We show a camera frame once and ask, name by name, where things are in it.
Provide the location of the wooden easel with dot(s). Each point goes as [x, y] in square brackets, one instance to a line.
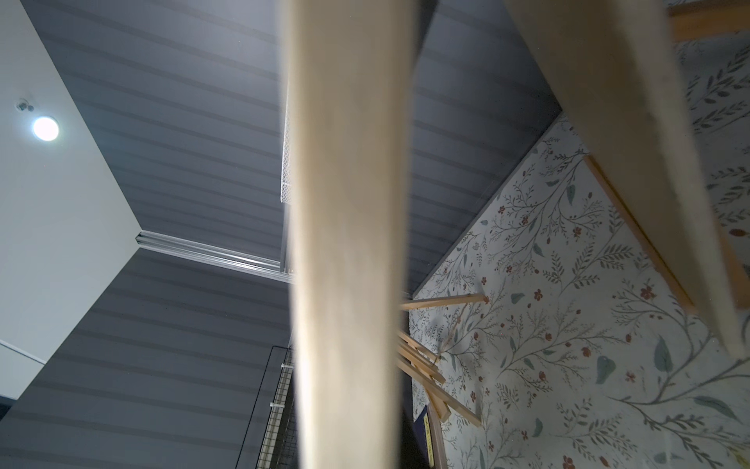
[421, 364]
[691, 21]

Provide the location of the plywood board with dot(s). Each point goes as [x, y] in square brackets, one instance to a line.
[349, 68]
[612, 67]

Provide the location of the dark blue notebook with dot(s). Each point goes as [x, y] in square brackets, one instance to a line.
[429, 436]

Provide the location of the floral table mat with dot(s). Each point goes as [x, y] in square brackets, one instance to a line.
[578, 356]

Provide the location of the white mesh wall basket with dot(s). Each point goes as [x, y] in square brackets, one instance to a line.
[285, 180]

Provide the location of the black wire wall basket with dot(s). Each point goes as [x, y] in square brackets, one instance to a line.
[270, 437]

